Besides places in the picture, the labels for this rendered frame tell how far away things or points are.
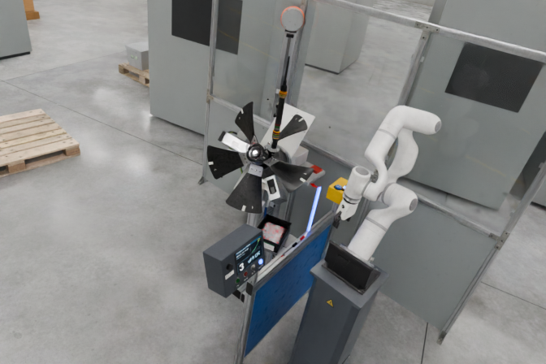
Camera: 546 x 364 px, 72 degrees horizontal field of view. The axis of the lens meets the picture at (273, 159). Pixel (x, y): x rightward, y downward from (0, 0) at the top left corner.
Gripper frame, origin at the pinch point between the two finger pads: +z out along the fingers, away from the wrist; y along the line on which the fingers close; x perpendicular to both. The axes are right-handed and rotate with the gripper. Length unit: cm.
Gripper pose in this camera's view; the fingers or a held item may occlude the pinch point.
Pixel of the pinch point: (341, 222)
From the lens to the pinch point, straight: 191.3
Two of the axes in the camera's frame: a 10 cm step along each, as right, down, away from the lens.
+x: -6.6, -5.3, 5.4
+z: -1.9, 8.1, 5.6
